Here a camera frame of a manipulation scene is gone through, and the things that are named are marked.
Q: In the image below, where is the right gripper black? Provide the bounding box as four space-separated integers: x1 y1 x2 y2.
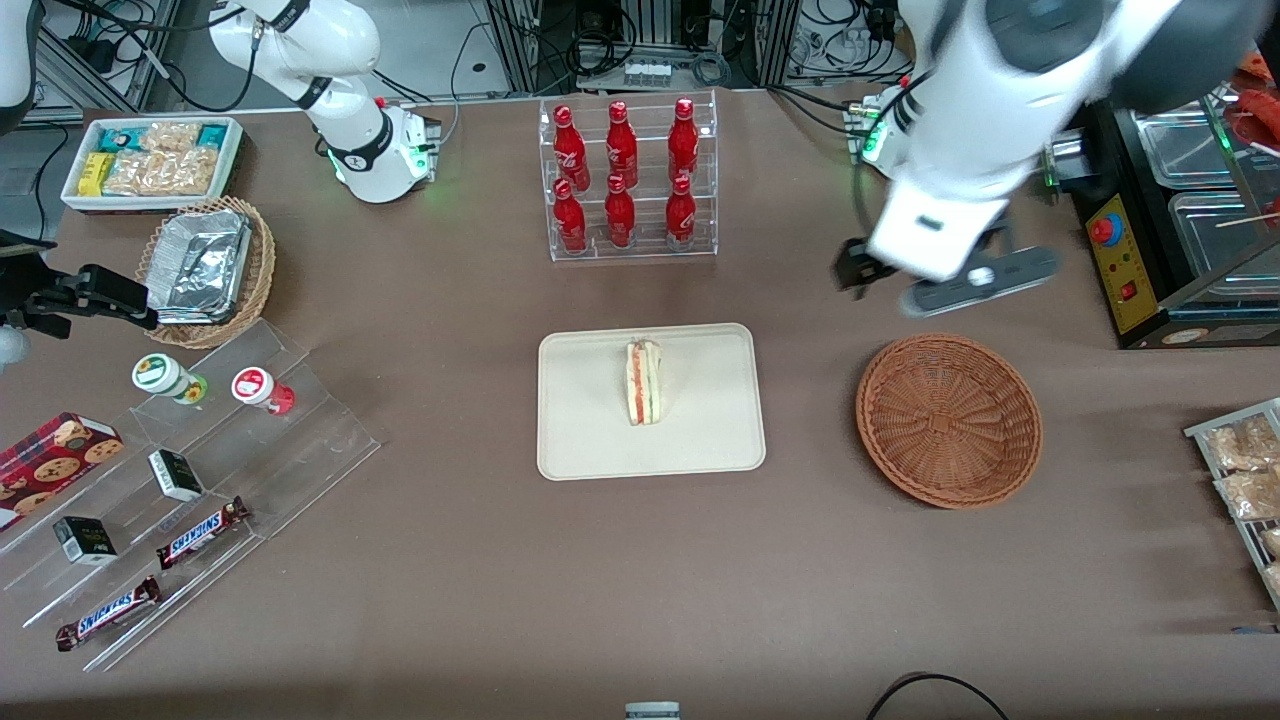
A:
0 230 160 340

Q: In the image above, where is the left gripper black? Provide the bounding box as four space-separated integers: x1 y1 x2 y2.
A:
834 237 907 300

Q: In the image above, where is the triangle sandwich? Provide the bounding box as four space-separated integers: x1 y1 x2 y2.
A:
625 338 665 427

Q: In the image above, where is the brown wicker basket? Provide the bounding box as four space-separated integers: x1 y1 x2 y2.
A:
855 332 1044 510

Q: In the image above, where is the light wicker basket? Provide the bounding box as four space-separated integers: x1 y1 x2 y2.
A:
135 195 277 350

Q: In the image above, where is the cream plastic tray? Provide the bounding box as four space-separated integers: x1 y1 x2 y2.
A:
537 322 768 482

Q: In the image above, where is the green lid cup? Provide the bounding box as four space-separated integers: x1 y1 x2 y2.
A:
131 353 209 405

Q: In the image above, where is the white plastic bin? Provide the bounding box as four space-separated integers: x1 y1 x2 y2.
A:
60 116 246 214

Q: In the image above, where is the stack of foil trays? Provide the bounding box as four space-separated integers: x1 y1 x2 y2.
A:
147 210 253 326

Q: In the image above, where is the clear cracker bag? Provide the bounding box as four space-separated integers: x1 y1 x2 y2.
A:
142 122 202 154
160 148 220 197
103 150 166 197

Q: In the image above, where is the red plaid cookie box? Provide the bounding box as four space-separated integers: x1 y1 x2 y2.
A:
0 411 126 533

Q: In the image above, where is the red cola bottle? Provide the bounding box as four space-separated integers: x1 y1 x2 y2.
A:
667 97 700 186
604 174 637 249
552 178 589 254
665 175 698 251
605 100 639 189
552 104 592 193

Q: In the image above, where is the red lid cup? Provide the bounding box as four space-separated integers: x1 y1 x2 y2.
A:
231 367 297 416

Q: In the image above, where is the small black box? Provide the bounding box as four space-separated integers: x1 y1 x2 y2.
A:
148 449 205 503
52 516 119 566

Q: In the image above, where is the clear acrylic bottle rack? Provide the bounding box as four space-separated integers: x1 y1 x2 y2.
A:
538 88 719 263

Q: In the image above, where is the clear acrylic stepped display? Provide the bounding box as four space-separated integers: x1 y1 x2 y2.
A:
0 318 382 673

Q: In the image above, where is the snickers bar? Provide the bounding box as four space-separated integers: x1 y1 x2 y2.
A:
155 496 251 571
55 575 162 653

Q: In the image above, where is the black food warmer appliance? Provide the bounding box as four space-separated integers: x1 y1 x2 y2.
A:
1040 60 1280 351

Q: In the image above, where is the steel pan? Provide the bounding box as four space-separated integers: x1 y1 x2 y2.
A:
1138 108 1253 191
1166 188 1280 279

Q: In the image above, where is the metal wire rack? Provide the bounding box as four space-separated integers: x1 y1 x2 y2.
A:
1184 397 1280 613

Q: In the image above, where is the black cable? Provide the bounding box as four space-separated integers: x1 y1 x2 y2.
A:
865 672 1011 720

